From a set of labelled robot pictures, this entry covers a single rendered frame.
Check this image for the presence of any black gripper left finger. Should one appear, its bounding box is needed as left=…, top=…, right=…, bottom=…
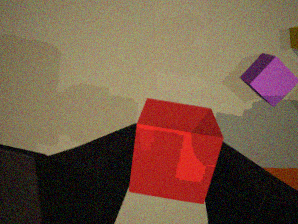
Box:
left=0, top=123, right=136, bottom=224

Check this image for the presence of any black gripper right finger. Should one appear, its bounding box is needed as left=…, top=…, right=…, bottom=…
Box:
left=205, top=141, right=298, bottom=224

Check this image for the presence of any small yellow block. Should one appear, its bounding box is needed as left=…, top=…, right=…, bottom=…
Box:
left=290, top=26, right=298, bottom=49

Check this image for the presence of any purple cube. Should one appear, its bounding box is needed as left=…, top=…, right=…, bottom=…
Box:
left=239, top=53, right=298, bottom=107

